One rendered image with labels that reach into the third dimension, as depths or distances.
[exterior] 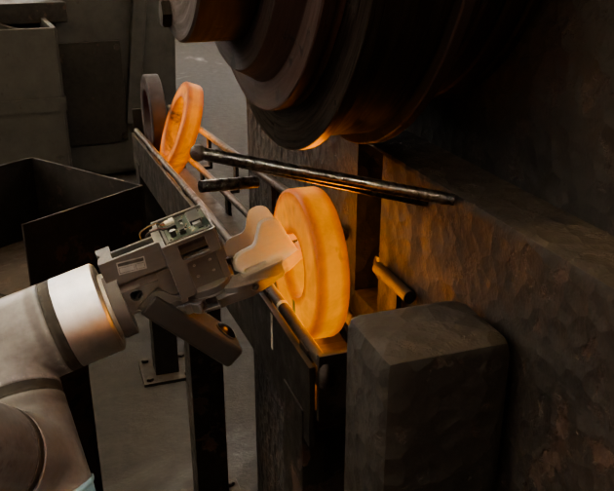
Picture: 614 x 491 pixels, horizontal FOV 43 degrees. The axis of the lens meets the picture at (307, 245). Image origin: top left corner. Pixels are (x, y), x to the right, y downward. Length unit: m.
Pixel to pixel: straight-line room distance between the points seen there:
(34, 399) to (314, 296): 0.27
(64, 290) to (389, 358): 0.34
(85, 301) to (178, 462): 1.06
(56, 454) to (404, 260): 0.34
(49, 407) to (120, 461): 1.06
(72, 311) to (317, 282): 0.22
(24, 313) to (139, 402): 1.24
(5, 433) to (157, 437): 1.23
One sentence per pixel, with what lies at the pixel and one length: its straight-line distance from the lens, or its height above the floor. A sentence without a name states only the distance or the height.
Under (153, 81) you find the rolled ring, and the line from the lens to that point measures 1.76.
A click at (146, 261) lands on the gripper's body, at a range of 0.74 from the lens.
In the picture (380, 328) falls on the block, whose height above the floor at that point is 0.80.
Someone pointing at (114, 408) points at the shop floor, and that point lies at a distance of 1.95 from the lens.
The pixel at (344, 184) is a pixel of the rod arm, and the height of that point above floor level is 0.88.
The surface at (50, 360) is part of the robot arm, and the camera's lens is 0.74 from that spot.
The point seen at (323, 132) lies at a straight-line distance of 0.60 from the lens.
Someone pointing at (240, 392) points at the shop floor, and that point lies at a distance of 1.96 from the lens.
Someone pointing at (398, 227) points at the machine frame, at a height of 0.81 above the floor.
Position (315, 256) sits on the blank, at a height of 0.78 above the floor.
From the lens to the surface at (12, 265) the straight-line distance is 1.25.
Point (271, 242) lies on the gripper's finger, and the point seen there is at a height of 0.78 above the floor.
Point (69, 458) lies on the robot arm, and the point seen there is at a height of 0.65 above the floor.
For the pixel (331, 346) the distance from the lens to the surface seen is 0.82.
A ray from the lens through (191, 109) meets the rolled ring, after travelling 1.54.
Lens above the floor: 1.06
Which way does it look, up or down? 22 degrees down
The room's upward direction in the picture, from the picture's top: straight up
